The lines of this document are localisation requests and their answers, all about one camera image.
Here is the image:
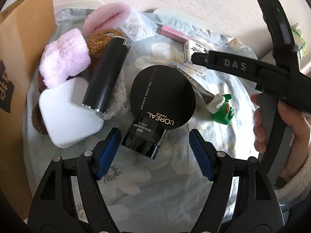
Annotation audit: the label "person's right forearm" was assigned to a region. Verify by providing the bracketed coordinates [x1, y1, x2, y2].
[276, 142, 311, 215]

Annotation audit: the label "green and white packet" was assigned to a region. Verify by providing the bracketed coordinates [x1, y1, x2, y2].
[290, 23, 307, 60]

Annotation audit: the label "person's right hand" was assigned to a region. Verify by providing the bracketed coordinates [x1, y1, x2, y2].
[250, 93, 311, 177]

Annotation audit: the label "light pink fuzzy wristband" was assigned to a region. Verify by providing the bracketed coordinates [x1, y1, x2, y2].
[39, 28, 90, 89]

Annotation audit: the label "brown cardboard box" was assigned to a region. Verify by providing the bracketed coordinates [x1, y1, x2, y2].
[0, 0, 55, 220]

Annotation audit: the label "brown fuzzy hair tie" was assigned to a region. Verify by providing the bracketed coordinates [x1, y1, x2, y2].
[33, 102, 49, 135]

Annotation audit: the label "light blue floral cloth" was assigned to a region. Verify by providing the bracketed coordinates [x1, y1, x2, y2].
[23, 7, 285, 233]

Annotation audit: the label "pink lip gloss tube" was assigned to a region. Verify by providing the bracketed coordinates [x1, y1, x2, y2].
[155, 24, 195, 40]

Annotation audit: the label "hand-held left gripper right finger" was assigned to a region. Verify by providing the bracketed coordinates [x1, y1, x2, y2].
[188, 129, 286, 233]

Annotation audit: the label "small white carton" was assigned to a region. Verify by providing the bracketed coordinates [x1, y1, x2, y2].
[182, 39, 211, 74]

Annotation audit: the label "green frog figurine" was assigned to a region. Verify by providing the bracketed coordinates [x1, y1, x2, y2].
[206, 93, 235, 127]

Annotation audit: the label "black round cushion compact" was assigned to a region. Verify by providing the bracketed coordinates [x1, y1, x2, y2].
[130, 65, 197, 129]

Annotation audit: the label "small glossy black box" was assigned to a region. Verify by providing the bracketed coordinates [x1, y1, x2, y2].
[120, 120, 167, 160]

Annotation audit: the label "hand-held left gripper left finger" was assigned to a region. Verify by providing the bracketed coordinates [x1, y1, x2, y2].
[27, 127, 122, 233]

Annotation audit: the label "brown and white plush clip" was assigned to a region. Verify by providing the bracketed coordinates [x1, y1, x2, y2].
[87, 29, 132, 120]

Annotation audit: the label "pink plush headband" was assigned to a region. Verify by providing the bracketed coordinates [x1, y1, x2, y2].
[83, 2, 132, 37]

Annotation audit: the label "black lipstick tube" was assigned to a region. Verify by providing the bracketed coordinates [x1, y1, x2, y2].
[82, 36, 132, 113]

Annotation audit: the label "white rounded case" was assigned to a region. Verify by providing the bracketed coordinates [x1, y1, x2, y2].
[38, 78, 103, 149]

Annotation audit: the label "metal tweezers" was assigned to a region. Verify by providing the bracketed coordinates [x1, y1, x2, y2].
[170, 62, 214, 103]

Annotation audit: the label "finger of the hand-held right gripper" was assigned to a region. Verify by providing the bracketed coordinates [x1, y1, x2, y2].
[191, 50, 211, 68]

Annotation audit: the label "clear plastic bag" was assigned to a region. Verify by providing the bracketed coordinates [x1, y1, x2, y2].
[119, 6, 158, 40]

